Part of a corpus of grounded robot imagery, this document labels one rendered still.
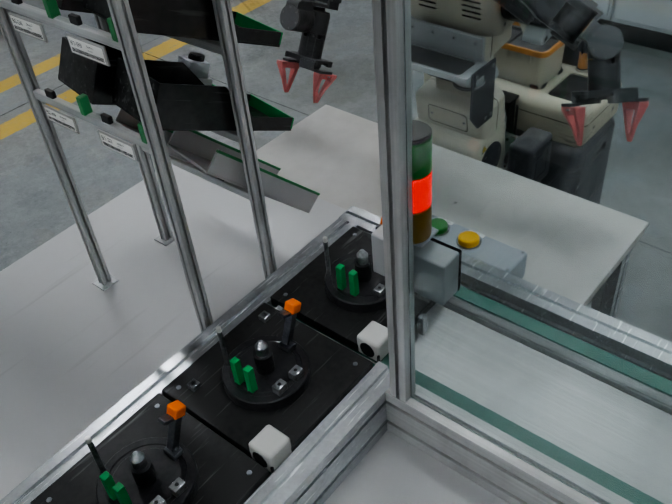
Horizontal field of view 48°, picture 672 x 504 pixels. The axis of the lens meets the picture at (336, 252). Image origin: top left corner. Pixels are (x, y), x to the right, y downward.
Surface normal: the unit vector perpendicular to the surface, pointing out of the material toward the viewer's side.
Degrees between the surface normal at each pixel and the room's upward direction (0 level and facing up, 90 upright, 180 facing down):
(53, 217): 1
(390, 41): 90
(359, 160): 0
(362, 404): 0
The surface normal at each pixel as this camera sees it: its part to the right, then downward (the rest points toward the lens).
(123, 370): -0.07, -0.75
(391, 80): -0.63, 0.55
